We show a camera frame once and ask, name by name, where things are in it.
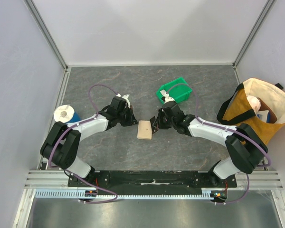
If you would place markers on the toilet paper roll blue wrapper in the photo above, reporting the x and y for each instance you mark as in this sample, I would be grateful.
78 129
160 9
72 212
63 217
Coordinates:
66 114

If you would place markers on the beige leather card holder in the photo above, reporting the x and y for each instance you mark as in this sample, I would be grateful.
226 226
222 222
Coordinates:
144 130

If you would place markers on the mustard canvas tote bag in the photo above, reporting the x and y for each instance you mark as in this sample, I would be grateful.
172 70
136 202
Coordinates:
237 110

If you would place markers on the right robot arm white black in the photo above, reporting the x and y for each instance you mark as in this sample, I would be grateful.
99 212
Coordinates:
246 150

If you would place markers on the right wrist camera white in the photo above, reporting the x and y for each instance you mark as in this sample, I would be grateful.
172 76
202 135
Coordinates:
167 98

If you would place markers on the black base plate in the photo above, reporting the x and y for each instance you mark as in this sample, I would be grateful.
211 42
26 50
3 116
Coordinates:
158 182

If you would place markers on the items inside tote bag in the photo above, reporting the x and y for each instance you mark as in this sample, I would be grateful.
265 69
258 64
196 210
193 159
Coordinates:
262 110

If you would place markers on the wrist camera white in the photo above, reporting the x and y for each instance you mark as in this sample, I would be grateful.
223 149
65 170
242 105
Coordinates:
167 98
125 97

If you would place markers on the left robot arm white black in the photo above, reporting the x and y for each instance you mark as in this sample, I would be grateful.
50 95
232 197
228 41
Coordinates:
61 144

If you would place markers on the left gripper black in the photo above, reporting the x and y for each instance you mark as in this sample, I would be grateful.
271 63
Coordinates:
132 120

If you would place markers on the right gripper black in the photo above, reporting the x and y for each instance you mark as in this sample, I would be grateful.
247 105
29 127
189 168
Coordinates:
159 120

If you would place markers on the green plastic bin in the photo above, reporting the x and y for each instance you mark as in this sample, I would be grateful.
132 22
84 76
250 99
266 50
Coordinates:
178 92

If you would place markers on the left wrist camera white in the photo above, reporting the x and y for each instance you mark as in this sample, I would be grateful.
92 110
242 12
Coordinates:
125 97

